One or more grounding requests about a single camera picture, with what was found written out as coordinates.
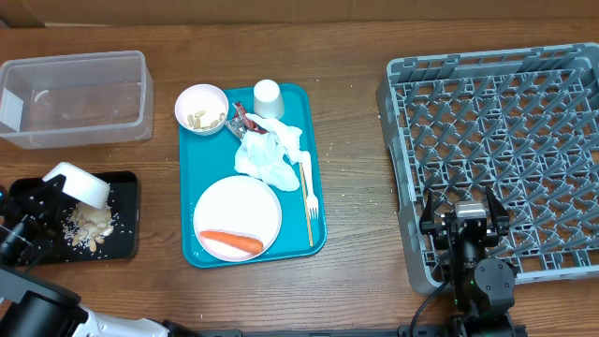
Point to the grey dishwasher rack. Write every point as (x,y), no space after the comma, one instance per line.
(523,122)

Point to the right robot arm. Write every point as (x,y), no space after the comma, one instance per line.
(483,286)

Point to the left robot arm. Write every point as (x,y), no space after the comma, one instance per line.
(39,308)

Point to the pink bowl with peanuts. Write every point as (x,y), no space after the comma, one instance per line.
(202,109)

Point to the small crumpled white tissue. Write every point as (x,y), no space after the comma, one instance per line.
(288,135)

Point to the white plastic fork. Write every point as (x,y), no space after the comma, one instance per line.
(312,199)

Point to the clear plastic bin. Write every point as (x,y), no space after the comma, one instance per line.
(76,99)

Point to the black plastic tray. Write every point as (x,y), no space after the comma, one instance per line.
(124,200)

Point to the white paper cup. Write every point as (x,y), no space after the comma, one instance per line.
(268,100)

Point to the wooden chopstick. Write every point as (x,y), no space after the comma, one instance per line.
(306,206)

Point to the teal serving tray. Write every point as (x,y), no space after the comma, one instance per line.
(204,160)

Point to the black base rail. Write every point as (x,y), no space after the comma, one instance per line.
(402,331)

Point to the rice and peanut pile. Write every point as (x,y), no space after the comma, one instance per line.
(88,227)

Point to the large white tissue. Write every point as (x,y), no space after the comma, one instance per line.
(263,157)

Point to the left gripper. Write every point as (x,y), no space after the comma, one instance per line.
(43,217)

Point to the red snack wrapper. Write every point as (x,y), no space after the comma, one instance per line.
(240,123)

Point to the white round plate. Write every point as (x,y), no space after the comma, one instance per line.
(240,205)

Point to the orange carrot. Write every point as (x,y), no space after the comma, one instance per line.
(246,244)

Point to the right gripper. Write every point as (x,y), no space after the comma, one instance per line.
(501,220)

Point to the white bowl with rice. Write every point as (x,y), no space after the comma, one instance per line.
(81,185)

